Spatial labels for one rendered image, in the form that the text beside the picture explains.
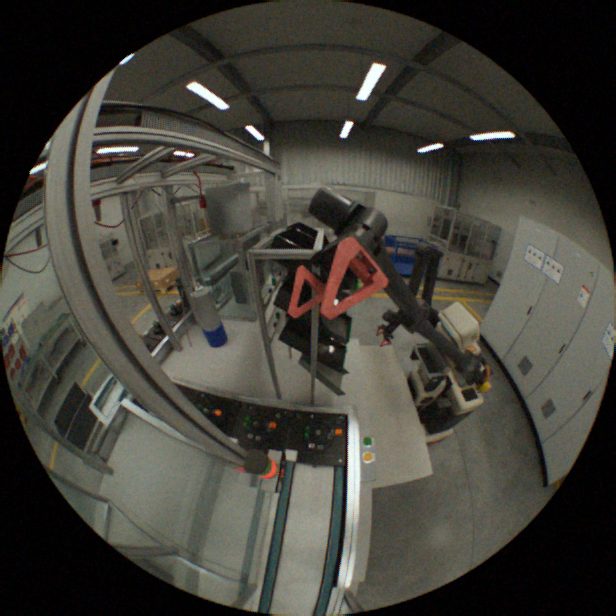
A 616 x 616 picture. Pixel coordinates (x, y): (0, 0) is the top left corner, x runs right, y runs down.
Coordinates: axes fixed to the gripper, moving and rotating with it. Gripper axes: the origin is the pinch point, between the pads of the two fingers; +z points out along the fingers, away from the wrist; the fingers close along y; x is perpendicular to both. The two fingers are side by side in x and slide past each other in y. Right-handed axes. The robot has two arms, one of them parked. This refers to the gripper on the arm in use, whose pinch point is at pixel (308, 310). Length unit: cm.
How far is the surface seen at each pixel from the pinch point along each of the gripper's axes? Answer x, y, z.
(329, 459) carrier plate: 54, -29, 32
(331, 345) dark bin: 34, -46, -9
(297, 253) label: -4.3, -18.7, -14.7
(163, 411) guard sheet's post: -6.9, 5.7, 16.1
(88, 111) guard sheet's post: -21.6, 16.1, 4.7
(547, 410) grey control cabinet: 306, 89, -79
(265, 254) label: -10.0, -23.5, -10.8
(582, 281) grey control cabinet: 200, 125, -195
